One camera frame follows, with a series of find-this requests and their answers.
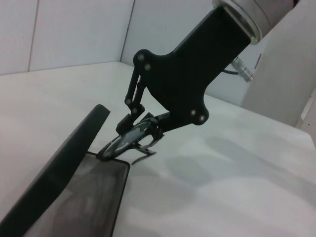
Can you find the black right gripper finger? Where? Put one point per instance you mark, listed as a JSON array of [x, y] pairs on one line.
[[134, 98], [170, 122]]

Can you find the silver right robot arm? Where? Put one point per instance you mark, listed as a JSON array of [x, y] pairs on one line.
[[247, 14]]

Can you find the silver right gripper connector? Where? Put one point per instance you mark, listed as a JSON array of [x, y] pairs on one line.
[[243, 70]]

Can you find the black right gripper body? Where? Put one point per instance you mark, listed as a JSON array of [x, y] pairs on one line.
[[187, 74]]

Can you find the black glasses case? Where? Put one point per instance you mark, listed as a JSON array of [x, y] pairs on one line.
[[74, 148]]

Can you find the black framed glasses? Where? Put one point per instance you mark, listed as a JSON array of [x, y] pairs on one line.
[[128, 142]]

